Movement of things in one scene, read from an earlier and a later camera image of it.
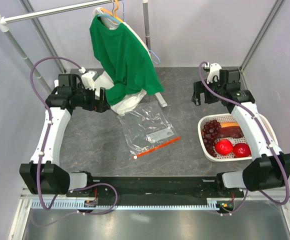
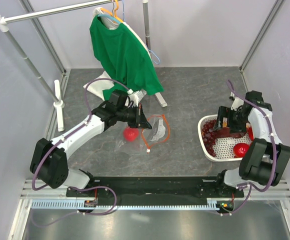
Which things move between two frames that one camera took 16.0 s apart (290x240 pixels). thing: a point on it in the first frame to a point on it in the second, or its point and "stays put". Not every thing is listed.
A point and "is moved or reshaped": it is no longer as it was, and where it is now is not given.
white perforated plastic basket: (230, 117) stays put
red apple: (224, 147) to (130, 134)
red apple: (241, 150) stays put
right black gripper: (199, 87) to (226, 112)
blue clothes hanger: (155, 57) stays put
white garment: (104, 81) stays put
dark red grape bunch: (209, 134) stays put
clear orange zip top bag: (146, 129) is moved or reshaped
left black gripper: (100, 106) to (135, 124)
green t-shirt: (127, 59) stays put
